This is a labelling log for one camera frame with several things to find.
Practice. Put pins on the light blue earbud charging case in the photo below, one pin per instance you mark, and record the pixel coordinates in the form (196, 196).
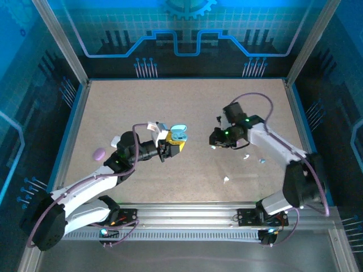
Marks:
(179, 133)

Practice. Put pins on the purple earbud charging case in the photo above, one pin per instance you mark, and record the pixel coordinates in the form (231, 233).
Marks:
(99, 154)

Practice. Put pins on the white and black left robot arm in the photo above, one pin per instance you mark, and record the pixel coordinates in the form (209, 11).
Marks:
(85, 184)

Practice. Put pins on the grey metal front shelf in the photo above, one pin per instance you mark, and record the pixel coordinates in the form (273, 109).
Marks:
(184, 255)

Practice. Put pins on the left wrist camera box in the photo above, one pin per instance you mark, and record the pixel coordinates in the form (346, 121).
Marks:
(158, 133)

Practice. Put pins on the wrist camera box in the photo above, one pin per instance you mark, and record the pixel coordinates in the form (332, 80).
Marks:
(224, 120)
(158, 133)

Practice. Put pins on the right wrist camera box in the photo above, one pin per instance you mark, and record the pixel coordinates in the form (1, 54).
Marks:
(224, 120)

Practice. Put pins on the aluminium side rail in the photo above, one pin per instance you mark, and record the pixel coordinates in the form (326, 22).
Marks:
(72, 141)
(297, 113)

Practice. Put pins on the aluminium front rail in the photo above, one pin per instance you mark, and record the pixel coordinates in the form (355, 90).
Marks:
(187, 215)

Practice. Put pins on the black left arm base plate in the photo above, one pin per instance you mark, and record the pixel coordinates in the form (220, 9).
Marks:
(130, 216)

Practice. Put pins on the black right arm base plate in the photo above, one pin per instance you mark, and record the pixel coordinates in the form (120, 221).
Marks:
(245, 217)

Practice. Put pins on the aluminium frame post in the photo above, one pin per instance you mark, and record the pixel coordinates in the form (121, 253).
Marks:
(63, 42)
(311, 42)

